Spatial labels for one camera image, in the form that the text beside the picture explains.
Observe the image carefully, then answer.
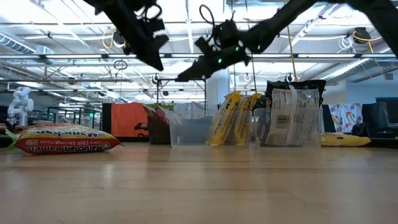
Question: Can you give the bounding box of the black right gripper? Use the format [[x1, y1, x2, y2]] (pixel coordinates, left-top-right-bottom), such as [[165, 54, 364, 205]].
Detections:
[[176, 19, 252, 82]]

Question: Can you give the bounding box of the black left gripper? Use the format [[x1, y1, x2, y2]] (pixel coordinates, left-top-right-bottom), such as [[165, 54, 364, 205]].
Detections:
[[124, 18, 170, 72]]

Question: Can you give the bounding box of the yellow creamy chicken ramen pack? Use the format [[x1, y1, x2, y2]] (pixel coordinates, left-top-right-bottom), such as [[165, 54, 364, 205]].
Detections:
[[233, 92, 262, 146], [320, 132, 372, 147], [208, 91, 242, 146]]

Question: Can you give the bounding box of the black fire noodle ramen pack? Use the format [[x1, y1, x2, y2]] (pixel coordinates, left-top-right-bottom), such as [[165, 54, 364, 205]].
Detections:
[[264, 79, 327, 147], [252, 95, 271, 147]]

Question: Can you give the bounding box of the white pillar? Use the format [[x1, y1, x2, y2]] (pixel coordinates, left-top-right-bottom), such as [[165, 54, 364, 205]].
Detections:
[[206, 68, 230, 110]]

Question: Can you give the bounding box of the clear plastic bin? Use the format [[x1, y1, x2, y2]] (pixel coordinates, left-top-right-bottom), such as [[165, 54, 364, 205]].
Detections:
[[169, 108, 254, 147], [251, 107, 323, 147]]

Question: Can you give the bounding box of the red orange partition panel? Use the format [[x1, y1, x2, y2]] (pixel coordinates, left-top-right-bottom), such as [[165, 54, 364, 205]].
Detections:
[[102, 102, 150, 138]]

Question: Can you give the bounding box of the dark gray plastic bin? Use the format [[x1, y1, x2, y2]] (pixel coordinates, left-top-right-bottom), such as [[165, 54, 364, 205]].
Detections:
[[147, 114, 172, 146]]

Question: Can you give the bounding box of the white articulated robot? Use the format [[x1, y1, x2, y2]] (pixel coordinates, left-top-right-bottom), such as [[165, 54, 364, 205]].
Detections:
[[6, 86, 34, 127]]

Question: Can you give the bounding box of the floral cloth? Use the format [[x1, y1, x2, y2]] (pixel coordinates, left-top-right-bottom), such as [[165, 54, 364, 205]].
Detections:
[[328, 102, 364, 134]]

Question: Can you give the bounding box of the black cabinet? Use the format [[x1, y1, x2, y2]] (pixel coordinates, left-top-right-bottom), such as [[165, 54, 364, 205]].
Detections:
[[362, 97, 398, 147]]

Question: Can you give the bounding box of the black metal frame rig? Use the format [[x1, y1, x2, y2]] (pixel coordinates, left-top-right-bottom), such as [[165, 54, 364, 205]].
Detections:
[[156, 77, 208, 111]]

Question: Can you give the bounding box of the black ceiling cord reel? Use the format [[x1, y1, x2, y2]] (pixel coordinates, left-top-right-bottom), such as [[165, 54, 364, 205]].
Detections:
[[353, 27, 373, 44], [112, 28, 126, 47]]

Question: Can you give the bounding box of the black hanging cable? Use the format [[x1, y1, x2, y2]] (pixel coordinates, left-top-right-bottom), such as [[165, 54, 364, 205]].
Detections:
[[248, 62, 258, 94]]

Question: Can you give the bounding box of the long ceiling light rail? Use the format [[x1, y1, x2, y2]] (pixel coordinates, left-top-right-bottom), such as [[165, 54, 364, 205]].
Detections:
[[0, 52, 398, 60]]

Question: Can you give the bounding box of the yellow hanging cable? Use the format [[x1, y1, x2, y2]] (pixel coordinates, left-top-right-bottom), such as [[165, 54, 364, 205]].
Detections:
[[285, 24, 298, 82]]

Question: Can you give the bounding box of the ceiling air duct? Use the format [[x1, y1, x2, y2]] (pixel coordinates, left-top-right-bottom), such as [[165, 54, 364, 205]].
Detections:
[[0, 32, 55, 57]]

